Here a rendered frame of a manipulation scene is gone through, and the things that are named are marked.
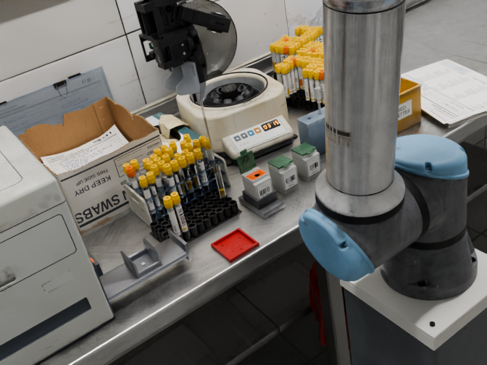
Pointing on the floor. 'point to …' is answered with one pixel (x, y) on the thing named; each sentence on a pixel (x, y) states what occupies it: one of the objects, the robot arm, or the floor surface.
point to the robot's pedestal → (440, 357)
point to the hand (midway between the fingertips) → (198, 95)
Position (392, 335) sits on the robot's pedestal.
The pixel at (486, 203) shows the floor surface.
